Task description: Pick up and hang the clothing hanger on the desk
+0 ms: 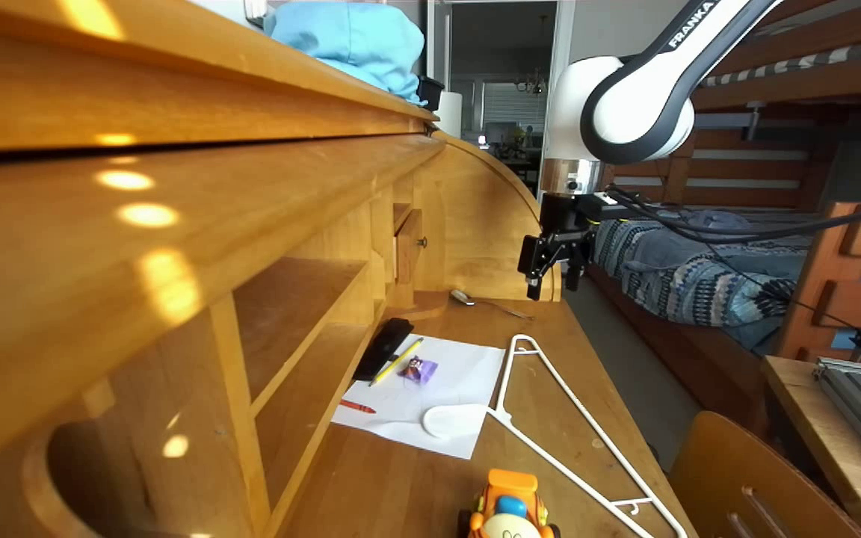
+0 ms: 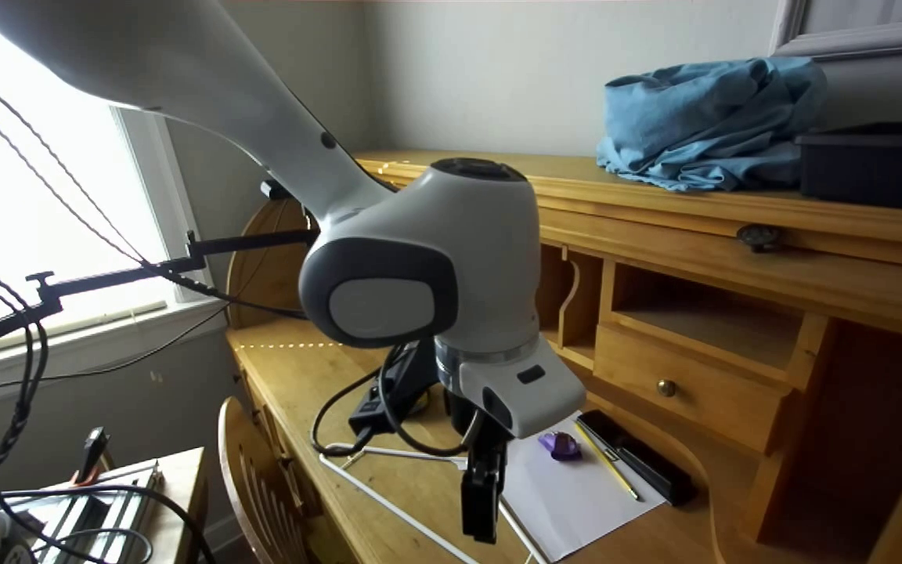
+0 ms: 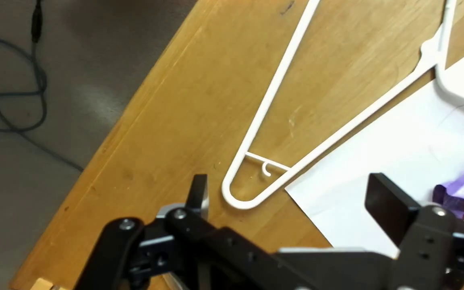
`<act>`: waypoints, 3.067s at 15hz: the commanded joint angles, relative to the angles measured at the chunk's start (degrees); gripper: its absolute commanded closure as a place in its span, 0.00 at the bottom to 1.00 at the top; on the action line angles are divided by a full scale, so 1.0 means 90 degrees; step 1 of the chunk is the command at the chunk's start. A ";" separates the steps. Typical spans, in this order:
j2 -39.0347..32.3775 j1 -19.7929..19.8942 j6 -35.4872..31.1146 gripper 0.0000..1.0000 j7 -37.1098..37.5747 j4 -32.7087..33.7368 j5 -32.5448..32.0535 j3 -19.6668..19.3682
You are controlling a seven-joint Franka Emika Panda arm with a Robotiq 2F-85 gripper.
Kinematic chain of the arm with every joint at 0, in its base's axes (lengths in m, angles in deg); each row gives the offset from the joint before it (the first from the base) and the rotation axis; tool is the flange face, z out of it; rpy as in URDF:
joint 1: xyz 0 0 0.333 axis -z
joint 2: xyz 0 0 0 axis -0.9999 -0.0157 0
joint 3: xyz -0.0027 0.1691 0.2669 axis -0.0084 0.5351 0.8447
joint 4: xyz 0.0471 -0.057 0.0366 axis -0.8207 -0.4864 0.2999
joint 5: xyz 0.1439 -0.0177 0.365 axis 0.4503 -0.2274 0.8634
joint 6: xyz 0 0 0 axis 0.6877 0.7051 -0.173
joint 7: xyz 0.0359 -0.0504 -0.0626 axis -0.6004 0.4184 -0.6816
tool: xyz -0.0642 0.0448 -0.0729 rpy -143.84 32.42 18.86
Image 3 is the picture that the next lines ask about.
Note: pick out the purple candy wrapper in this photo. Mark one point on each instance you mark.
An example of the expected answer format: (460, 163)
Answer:
(462, 192)

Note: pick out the white plastic clothing hanger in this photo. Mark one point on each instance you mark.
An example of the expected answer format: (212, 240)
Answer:
(274, 86)

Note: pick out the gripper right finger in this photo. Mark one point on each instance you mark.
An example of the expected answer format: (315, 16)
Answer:
(421, 237)

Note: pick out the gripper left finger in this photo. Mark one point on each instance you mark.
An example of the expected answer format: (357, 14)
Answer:
(183, 237)

